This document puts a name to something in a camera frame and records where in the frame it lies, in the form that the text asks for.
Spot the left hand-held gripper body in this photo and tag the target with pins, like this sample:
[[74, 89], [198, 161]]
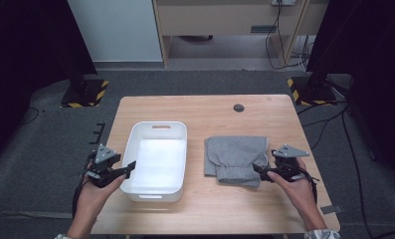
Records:
[[102, 174]]

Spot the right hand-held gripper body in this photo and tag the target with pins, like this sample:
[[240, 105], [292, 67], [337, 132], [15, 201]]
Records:
[[288, 167]]

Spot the white plastic bin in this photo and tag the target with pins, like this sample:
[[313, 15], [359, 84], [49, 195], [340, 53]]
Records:
[[158, 159]]

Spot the grey shorts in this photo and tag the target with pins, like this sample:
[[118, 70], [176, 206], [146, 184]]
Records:
[[235, 152]]

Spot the person's left hand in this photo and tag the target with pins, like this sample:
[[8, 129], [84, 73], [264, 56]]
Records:
[[92, 199]]

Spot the person's right hand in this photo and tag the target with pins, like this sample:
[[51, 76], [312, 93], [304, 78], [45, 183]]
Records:
[[297, 194]]

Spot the black tape floor marks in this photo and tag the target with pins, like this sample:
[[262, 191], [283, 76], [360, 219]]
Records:
[[101, 132]]

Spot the grey tape strip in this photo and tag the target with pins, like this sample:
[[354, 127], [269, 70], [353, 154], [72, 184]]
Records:
[[332, 209]]

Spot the round grey table grommet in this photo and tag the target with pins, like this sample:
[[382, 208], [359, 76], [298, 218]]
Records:
[[238, 108]]

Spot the striped black stand base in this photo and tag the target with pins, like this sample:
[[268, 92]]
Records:
[[312, 93], [85, 94]]

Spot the white cabinet panel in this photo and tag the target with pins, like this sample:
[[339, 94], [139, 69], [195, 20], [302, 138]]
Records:
[[115, 30]]

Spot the grey desk label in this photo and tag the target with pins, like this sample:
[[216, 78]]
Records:
[[263, 29]]

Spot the black curtain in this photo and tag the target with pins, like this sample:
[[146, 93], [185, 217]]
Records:
[[367, 49], [29, 49]]

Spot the light wooden desk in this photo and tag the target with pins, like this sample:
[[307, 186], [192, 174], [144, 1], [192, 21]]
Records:
[[218, 20]]

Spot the white power strip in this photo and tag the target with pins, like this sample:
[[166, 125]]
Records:
[[283, 2]]

